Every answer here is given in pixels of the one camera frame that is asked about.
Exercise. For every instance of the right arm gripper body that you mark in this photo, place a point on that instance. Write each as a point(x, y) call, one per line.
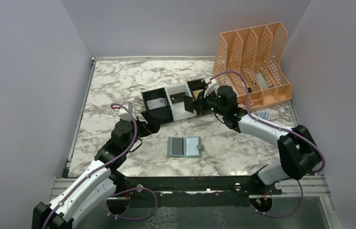
point(207, 103)

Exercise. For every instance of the orange file organizer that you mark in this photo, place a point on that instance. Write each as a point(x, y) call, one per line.
point(243, 53)

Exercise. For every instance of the blue white tape roll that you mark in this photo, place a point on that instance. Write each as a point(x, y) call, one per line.
point(264, 115)

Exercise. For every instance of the black tray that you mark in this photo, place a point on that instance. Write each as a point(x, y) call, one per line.
point(202, 88)
point(164, 112)

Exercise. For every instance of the black tray right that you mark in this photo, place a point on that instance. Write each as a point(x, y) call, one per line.
point(202, 88)

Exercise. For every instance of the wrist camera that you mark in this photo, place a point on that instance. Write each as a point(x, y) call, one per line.
point(210, 85)
point(122, 113)

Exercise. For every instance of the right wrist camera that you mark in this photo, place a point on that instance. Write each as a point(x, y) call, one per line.
point(210, 85)

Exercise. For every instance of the grey item in organizer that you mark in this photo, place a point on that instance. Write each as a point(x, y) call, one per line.
point(260, 78)

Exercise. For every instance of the black mounting rail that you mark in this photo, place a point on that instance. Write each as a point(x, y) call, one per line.
point(243, 184)

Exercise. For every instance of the white tray middle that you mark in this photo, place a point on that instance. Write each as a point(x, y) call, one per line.
point(177, 109)

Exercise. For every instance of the black credit card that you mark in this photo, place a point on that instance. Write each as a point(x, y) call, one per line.
point(188, 103)

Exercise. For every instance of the green card holder wallet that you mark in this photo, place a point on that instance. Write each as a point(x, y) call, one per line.
point(184, 147)

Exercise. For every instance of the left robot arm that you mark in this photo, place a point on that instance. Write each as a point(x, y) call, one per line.
point(100, 180)

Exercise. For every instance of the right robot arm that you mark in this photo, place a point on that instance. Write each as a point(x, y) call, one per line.
point(298, 153)

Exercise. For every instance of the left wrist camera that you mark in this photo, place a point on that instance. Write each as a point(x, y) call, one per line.
point(122, 113)

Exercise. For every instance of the gold card in tray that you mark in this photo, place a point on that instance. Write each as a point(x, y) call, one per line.
point(197, 94)

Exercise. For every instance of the black card in tray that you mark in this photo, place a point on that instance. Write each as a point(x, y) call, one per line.
point(177, 98)

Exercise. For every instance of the black tray left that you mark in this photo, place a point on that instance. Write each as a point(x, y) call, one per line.
point(164, 112)

